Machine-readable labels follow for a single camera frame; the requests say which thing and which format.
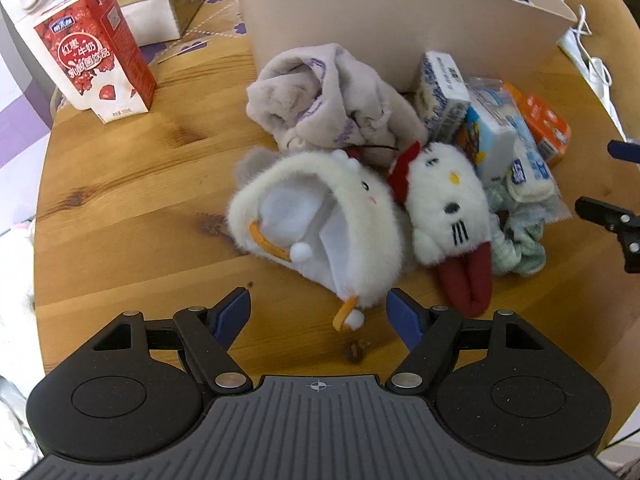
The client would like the orange snack packet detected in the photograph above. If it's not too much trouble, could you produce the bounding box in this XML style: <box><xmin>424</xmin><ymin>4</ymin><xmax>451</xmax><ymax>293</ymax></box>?
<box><xmin>503</xmin><ymin>82</ymin><xmax>572</xmax><ymax>167</ymax></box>

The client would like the clear packet white candy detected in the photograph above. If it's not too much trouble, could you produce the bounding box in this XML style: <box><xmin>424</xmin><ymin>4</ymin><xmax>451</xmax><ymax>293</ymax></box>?
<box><xmin>468</xmin><ymin>78</ymin><xmax>572</xmax><ymax>223</ymax></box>

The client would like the green scrunchie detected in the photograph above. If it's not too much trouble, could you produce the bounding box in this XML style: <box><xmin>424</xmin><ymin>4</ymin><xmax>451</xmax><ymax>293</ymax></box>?
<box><xmin>484</xmin><ymin>183</ymin><xmax>547</xmax><ymax>276</ymax></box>

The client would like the white kitty plush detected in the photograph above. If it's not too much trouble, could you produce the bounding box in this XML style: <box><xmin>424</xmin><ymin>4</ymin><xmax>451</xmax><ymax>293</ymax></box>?
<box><xmin>387</xmin><ymin>142</ymin><xmax>492</xmax><ymax>318</ymax></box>

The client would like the white fluffy plush hat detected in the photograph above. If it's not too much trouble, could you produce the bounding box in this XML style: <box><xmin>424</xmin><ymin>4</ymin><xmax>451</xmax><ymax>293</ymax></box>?
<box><xmin>227</xmin><ymin>148</ymin><xmax>406</xmax><ymax>332</ymax></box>

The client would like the small blue white carton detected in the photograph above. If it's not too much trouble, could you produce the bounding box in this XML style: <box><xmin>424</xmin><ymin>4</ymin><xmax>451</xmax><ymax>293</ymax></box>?
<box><xmin>414</xmin><ymin>51</ymin><xmax>471</xmax><ymax>143</ymax></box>

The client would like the lilac fleece cloth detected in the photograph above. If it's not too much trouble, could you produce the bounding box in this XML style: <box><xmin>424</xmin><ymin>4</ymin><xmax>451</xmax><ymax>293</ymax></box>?
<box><xmin>246</xmin><ymin>44</ymin><xmax>428</xmax><ymax>167</ymax></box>

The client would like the beige plastic storage bin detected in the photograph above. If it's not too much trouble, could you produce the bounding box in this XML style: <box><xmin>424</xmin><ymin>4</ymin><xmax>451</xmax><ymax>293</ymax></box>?
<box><xmin>239</xmin><ymin>0</ymin><xmax>576</xmax><ymax>91</ymax></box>

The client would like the red milk carton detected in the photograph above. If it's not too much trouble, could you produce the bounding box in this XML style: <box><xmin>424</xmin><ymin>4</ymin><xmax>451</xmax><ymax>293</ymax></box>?
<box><xmin>48</xmin><ymin>0</ymin><xmax>156</xmax><ymax>124</ymax></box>

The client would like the white charger cable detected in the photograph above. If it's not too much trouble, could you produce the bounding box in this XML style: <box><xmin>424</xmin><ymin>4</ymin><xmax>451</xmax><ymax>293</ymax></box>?
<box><xmin>556</xmin><ymin>4</ymin><xmax>629</xmax><ymax>141</ymax></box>

